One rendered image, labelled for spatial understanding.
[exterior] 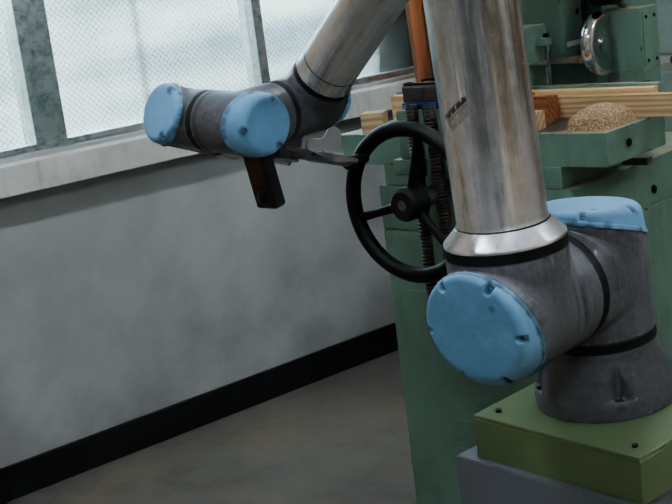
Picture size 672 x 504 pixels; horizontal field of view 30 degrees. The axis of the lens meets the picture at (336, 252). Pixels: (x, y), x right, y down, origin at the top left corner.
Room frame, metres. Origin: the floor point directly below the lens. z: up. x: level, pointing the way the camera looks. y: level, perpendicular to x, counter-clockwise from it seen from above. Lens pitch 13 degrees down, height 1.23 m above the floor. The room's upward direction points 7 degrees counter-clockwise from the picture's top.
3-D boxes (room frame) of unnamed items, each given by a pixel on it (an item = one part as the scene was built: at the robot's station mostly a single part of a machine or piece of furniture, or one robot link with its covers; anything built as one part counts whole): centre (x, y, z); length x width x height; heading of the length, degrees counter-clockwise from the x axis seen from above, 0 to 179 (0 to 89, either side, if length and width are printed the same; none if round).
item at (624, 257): (1.59, -0.33, 0.80); 0.17 x 0.15 x 0.18; 135
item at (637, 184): (2.49, -0.46, 0.76); 0.57 x 0.45 x 0.09; 137
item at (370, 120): (2.47, -0.11, 0.92); 0.05 x 0.04 x 0.04; 163
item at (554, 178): (2.36, -0.33, 0.82); 0.40 x 0.21 x 0.04; 47
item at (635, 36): (2.43, -0.61, 1.02); 0.09 x 0.07 x 0.12; 47
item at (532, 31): (2.41, -0.39, 1.03); 0.14 x 0.07 x 0.09; 137
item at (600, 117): (2.17, -0.49, 0.92); 0.14 x 0.09 x 0.04; 137
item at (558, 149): (2.33, -0.29, 0.87); 0.61 x 0.30 x 0.06; 47
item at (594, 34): (2.41, -0.55, 1.02); 0.12 x 0.03 x 0.12; 137
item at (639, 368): (1.60, -0.34, 0.67); 0.19 x 0.19 x 0.10
